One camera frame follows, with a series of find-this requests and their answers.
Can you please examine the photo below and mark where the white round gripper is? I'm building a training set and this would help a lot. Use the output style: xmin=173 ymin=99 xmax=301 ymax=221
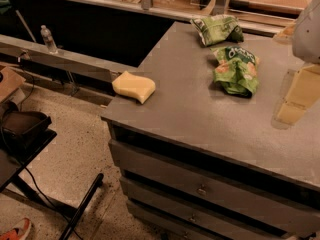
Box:
xmin=275 ymin=0 xmax=320 ymax=125

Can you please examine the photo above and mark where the green rice chip bag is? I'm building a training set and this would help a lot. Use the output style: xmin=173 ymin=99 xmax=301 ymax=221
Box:
xmin=211 ymin=46 xmax=259 ymax=97

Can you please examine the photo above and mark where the crumpled green snack bag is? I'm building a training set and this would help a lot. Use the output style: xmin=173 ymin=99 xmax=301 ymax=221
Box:
xmin=190 ymin=15 xmax=244 ymax=47

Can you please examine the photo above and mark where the yellow wavy sponge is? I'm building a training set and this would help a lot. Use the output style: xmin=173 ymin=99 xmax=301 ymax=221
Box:
xmin=112 ymin=71 xmax=156 ymax=104

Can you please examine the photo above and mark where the top grey drawer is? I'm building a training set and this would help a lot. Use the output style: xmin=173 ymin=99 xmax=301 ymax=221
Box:
xmin=109 ymin=140 xmax=320 ymax=240

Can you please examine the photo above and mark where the grey drawer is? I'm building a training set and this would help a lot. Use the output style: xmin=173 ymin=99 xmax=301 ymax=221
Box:
xmin=109 ymin=140 xmax=320 ymax=240
xmin=125 ymin=198 xmax=204 ymax=240
xmin=120 ymin=177 xmax=281 ymax=240

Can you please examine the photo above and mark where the grey drawer cabinet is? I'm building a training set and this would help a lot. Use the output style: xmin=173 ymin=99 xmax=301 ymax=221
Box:
xmin=100 ymin=21 xmax=320 ymax=240

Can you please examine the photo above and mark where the bottom grey drawer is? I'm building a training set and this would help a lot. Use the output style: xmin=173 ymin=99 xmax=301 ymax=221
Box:
xmin=125 ymin=198 xmax=204 ymax=240

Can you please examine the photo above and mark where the middle grey drawer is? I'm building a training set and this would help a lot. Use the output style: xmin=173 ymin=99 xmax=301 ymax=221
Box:
xmin=120 ymin=177 xmax=281 ymax=240

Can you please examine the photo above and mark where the clear plastic water bottle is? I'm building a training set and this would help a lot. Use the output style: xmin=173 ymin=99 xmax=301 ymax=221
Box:
xmin=41 ymin=25 xmax=58 ymax=54

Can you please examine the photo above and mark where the black box on table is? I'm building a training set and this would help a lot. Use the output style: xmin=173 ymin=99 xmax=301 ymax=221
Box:
xmin=1 ymin=111 xmax=51 ymax=149

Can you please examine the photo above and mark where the brown cardboard sheet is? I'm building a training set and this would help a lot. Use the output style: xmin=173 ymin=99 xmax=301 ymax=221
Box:
xmin=0 ymin=67 xmax=26 ymax=102

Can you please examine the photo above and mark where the orange white sneaker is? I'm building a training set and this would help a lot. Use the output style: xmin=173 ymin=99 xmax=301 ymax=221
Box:
xmin=0 ymin=218 xmax=32 ymax=240

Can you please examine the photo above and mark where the grey metal ledge rail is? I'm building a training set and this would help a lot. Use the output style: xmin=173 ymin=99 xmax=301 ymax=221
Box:
xmin=0 ymin=35 xmax=137 ymax=82

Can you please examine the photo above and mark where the black cable on floor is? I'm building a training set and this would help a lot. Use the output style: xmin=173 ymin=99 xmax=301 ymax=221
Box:
xmin=0 ymin=110 xmax=84 ymax=240

